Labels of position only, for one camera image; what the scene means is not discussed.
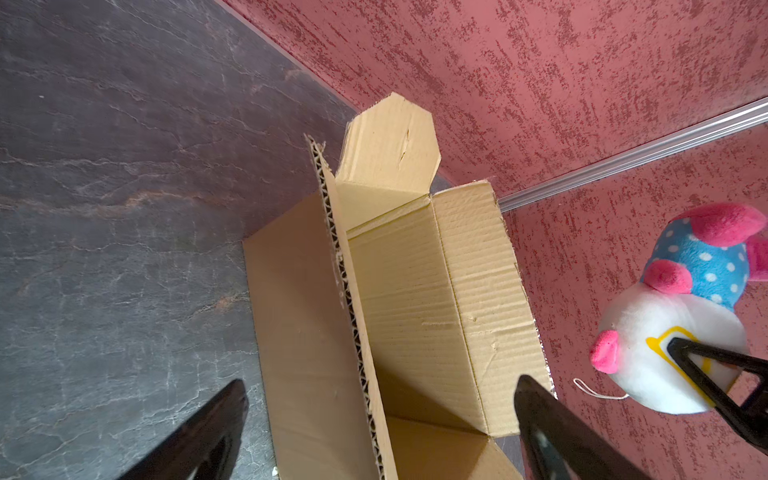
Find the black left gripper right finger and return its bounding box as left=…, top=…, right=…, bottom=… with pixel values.
left=514, top=375, right=649, bottom=479

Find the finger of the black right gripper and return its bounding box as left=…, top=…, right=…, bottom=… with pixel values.
left=667, top=338, right=767, bottom=454

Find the right aluminium corner post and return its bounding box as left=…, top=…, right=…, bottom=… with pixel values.
left=499, top=97, right=767, bottom=213

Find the brown cardboard express box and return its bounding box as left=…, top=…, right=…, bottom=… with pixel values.
left=243, top=93, right=549, bottom=479

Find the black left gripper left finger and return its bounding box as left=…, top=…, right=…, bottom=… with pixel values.
left=120, top=379, right=249, bottom=480

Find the white pink blue plush toy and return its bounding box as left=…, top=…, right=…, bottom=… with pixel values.
left=589, top=203, right=767, bottom=415

